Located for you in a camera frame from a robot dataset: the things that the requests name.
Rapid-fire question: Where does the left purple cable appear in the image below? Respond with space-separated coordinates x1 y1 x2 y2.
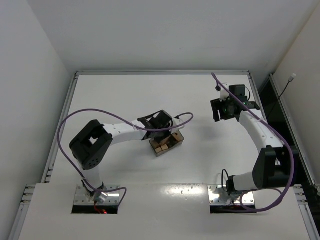
58 108 195 208

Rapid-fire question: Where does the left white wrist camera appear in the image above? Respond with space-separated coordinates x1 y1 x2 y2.
171 116 186 132

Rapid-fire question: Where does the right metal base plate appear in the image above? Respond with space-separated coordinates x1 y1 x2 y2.
207 184 255 207

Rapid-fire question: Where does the black wall cable with plug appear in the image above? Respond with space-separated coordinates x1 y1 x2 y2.
267 73 297 118

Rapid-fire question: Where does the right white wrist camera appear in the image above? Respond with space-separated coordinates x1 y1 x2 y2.
215 83 229 102

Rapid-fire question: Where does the tan wood cube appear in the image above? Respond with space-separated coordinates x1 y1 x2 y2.
161 144 169 151

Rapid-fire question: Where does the pale wood cube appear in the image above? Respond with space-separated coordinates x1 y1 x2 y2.
155 147 164 154

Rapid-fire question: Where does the purple cable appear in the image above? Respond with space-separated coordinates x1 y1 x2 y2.
58 108 195 208
211 72 297 213

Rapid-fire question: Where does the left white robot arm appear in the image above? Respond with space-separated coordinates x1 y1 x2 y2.
69 110 181 200

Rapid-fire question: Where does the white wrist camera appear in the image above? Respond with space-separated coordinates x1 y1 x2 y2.
215 83 229 102
171 116 186 132

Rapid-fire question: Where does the metal base plate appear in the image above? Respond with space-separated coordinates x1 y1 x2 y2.
207 184 255 207
73 185 120 206

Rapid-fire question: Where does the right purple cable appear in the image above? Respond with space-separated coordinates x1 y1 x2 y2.
211 72 297 213

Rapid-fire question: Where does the smoky transparent plastic box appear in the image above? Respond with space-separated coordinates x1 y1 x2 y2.
149 130 185 157

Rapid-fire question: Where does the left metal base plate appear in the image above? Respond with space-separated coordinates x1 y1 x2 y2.
73 185 120 206

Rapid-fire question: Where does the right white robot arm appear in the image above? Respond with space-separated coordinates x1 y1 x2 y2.
210 84 299 195

